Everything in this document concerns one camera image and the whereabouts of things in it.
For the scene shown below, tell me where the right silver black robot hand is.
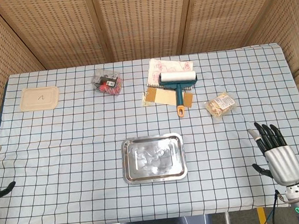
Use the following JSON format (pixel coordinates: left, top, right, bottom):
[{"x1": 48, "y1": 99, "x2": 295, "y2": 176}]
[{"x1": 246, "y1": 117, "x2": 299, "y2": 189}]

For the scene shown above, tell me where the clear plastic bag with food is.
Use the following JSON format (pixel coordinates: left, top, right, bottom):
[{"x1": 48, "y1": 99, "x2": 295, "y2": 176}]
[{"x1": 203, "y1": 90, "x2": 239, "y2": 119}]

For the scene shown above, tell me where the rectangular stainless steel tray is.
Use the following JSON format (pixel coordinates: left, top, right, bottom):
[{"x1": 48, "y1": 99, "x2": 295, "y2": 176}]
[{"x1": 119, "y1": 131, "x2": 189, "y2": 186}]

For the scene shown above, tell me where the blue white checked tablecloth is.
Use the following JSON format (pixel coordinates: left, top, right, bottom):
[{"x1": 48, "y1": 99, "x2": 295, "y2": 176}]
[{"x1": 0, "y1": 40, "x2": 299, "y2": 224}]

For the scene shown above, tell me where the beige rectangular container lid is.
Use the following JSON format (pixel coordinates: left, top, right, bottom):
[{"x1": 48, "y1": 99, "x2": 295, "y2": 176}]
[{"x1": 18, "y1": 84, "x2": 61, "y2": 114}]

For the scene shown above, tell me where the brown cardboard envelope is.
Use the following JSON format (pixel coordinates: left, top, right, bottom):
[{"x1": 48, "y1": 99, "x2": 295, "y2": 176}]
[{"x1": 140, "y1": 82, "x2": 196, "y2": 114}]

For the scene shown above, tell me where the spiral notebook with pink drawings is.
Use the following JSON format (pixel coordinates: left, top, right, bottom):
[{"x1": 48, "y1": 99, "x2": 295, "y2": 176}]
[{"x1": 144, "y1": 54, "x2": 197, "y2": 95}]

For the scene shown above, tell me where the woven bamboo folding screen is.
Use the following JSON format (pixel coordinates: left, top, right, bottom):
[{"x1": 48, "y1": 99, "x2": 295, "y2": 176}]
[{"x1": 0, "y1": 0, "x2": 299, "y2": 171}]

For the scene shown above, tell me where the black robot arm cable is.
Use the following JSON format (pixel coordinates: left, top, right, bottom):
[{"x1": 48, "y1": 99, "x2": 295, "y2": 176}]
[{"x1": 264, "y1": 189, "x2": 284, "y2": 224}]

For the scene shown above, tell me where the teal lint roller orange handle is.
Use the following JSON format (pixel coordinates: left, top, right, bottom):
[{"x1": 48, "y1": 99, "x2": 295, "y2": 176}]
[{"x1": 157, "y1": 69, "x2": 202, "y2": 120}]

